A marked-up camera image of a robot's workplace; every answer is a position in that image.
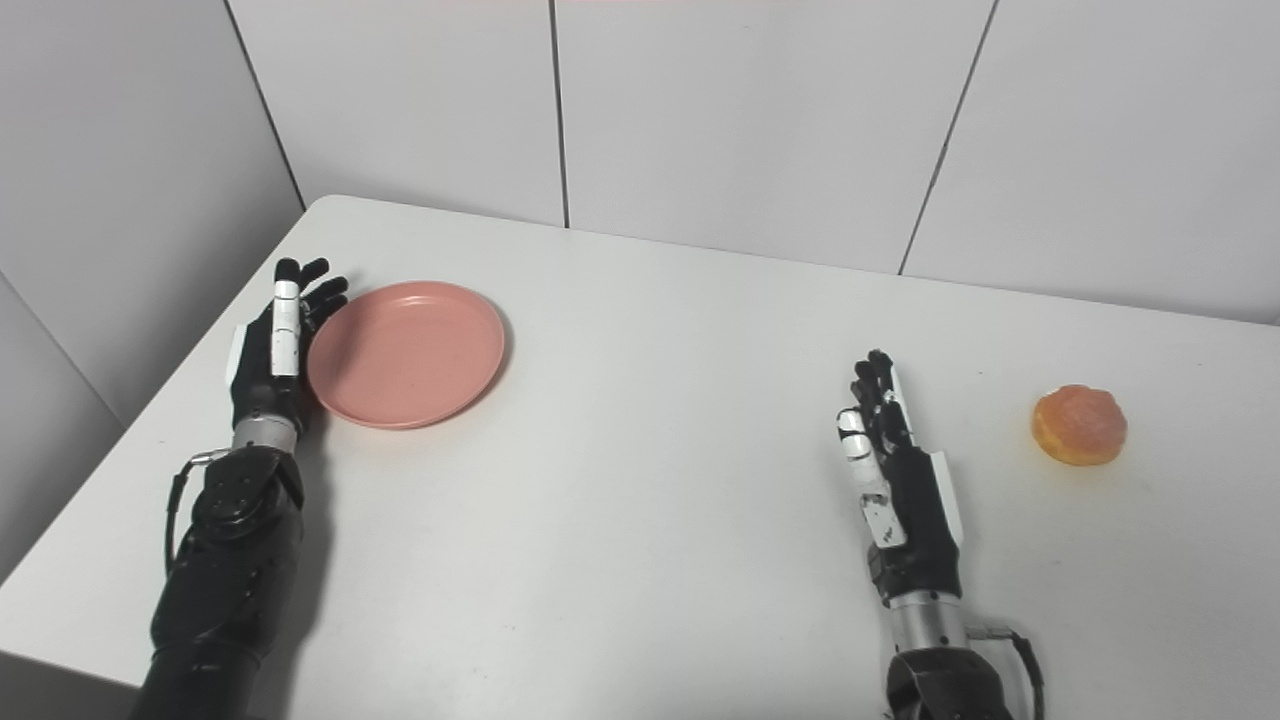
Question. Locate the golden cream puff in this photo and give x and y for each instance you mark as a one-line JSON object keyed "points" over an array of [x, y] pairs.
{"points": [[1079, 424]]}

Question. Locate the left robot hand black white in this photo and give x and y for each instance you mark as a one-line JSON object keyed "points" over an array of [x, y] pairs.
{"points": [[275, 360]]}

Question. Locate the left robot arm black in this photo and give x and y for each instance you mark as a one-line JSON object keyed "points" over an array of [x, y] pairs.
{"points": [[225, 570]]}

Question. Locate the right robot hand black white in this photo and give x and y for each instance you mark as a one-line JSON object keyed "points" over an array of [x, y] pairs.
{"points": [[905, 510]]}

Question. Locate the pink round plate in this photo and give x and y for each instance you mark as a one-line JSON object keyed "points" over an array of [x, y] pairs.
{"points": [[405, 355]]}

